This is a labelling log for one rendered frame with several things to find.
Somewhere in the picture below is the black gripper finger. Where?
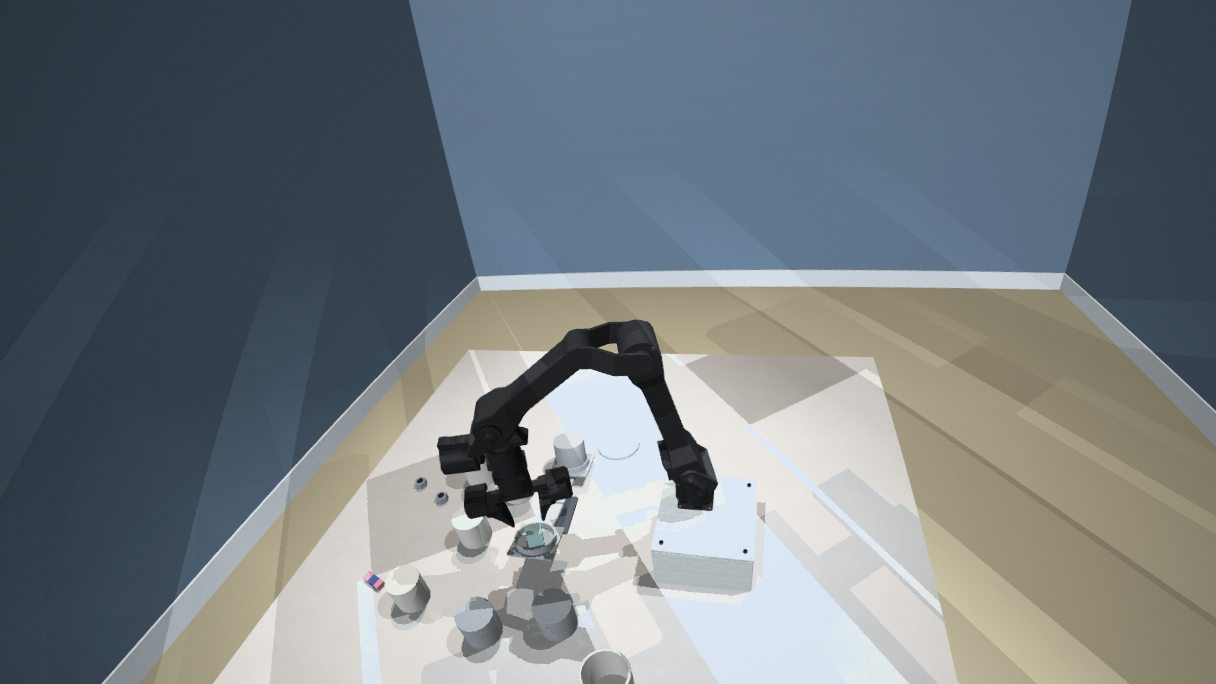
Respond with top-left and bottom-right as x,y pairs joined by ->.
537,495 -> 556,521
486,501 -> 516,528

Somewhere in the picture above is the pale teal cube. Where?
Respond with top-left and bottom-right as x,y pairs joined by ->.
525,523 -> 544,548

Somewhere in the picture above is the pink and blue eraser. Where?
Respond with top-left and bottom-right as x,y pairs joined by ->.
364,571 -> 385,592

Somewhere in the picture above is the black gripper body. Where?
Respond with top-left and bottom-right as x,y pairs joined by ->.
465,459 -> 573,518

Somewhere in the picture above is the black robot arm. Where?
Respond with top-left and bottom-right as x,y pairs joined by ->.
437,320 -> 717,511

